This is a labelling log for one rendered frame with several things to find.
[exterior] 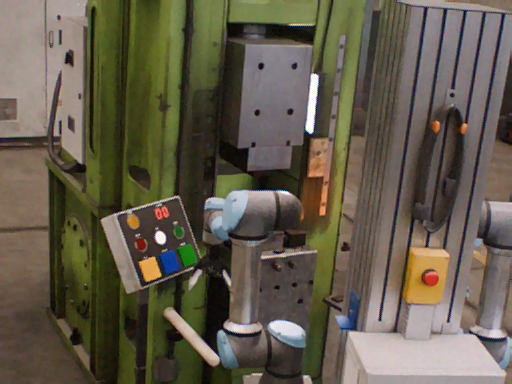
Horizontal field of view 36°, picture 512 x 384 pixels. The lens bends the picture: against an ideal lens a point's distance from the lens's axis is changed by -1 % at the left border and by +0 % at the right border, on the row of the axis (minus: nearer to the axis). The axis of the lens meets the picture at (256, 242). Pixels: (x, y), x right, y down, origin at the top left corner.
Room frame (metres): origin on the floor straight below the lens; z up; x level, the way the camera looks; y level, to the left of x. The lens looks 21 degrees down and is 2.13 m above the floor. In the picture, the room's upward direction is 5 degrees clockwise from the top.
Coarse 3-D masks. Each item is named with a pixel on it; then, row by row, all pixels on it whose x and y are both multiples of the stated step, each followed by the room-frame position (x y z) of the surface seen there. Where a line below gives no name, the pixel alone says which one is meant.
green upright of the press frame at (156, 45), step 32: (160, 0) 3.29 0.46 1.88; (224, 0) 3.17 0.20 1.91; (160, 32) 3.13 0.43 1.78; (128, 64) 3.41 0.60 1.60; (160, 64) 3.11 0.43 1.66; (192, 64) 3.11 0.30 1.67; (128, 96) 3.39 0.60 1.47; (160, 96) 3.09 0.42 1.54; (192, 96) 3.11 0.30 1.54; (128, 128) 3.39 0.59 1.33; (160, 128) 3.08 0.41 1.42; (192, 128) 3.12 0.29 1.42; (128, 160) 3.38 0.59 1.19; (160, 160) 3.06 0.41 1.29; (192, 160) 3.12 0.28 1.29; (128, 192) 3.35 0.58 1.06; (160, 192) 3.06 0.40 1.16; (192, 224) 3.13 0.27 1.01; (192, 288) 3.14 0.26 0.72; (128, 320) 3.39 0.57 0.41; (160, 320) 3.06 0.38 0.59; (192, 320) 3.14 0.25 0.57; (128, 352) 3.30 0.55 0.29; (160, 352) 3.07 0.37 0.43; (192, 352) 3.15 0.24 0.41
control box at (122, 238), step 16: (144, 208) 2.75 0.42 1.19; (160, 208) 2.81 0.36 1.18; (176, 208) 2.87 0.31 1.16; (112, 224) 2.64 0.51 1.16; (128, 224) 2.66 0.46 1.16; (144, 224) 2.71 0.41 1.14; (160, 224) 2.77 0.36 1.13; (176, 224) 2.83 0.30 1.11; (112, 240) 2.64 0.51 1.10; (128, 240) 2.62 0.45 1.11; (144, 240) 2.67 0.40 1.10; (176, 240) 2.79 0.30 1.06; (192, 240) 2.85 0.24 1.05; (128, 256) 2.59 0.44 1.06; (144, 256) 2.64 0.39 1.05; (176, 256) 2.75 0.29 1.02; (128, 272) 2.59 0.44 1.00; (160, 272) 2.66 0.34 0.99; (176, 272) 2.71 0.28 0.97; (128, 288) 2.59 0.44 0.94
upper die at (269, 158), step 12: (228, 144) 3.24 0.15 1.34; (228, 156) 3.23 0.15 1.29; (240, 156) 3.14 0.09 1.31; (252, 156) 3.10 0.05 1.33; (264, 156) 3.12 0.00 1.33; (276, 156) 3.15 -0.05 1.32; (288, 156) 3.18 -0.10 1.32; (252, 168) 3.10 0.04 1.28; (264, 168) 3.13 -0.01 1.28; (276, 168) 3.15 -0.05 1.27; (288, 168) 3.18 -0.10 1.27
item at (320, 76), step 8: (328, 16) 3.40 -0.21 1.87; (328, 24) 3.40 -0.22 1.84; (320, 64) 3.39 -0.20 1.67; (320, 72) 3.37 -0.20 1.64; (312, 80) 3.38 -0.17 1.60; (320, 80) 3.36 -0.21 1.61; (312, 88) 3.38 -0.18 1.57; (320, 88) 3.37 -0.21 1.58; (312, 96) 3.37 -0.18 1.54; (320, 96) 3.37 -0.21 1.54; (312, 104) 3.37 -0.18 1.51; (320, 104) 3.37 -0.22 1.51; (312, 112) 3.36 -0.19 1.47; (320, 112) 3.37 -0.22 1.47; (312, 120) 3.36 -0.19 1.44; (312, 128) 3.36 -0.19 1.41
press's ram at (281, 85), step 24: (240, 48) 3.09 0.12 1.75; (264, 48) 3.10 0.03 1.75; (288, 48) 3.16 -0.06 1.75; (240, 72) 3.08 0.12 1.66; (264, 72) 3.11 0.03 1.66; (288, 72) 3.16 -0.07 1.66; (240, 96) 3.07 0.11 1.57; (264, 96) 3.11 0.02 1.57; (288, 96) 3.17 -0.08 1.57; (240, 120) 3.06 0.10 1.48; (264, 120) 3.12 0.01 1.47; (288, 120) 3.17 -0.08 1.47; (240, 144) 3.07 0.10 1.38; (264, 144) 3.12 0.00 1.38; (288, 144) 3.19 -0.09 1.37
